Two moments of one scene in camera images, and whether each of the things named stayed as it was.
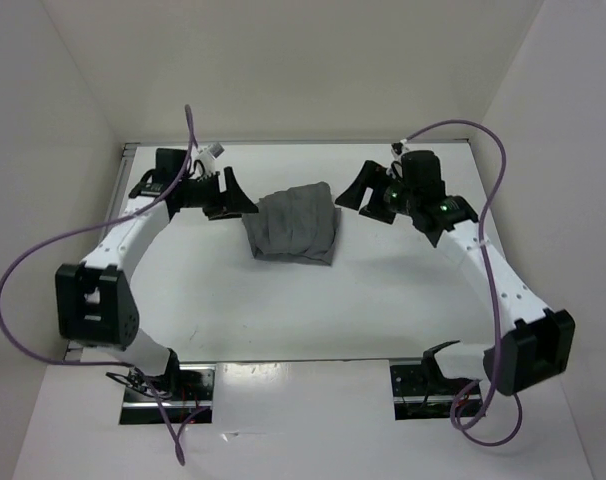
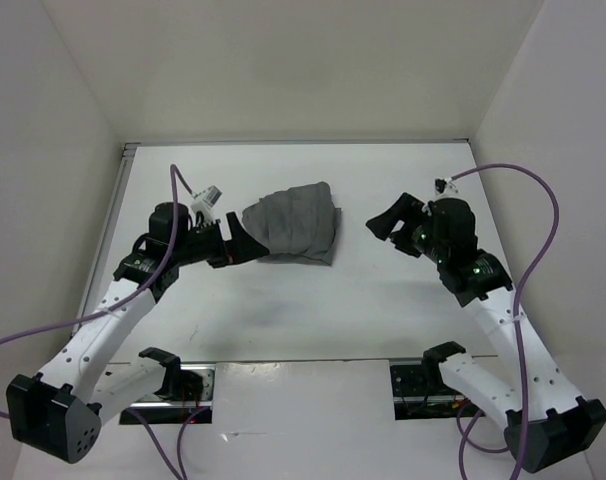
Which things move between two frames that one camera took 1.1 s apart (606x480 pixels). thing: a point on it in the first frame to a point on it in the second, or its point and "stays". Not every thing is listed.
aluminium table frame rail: x=74 y=348 stays
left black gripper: x=233 y=202 to x=241 y=247
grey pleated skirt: x=297 y=224 stays
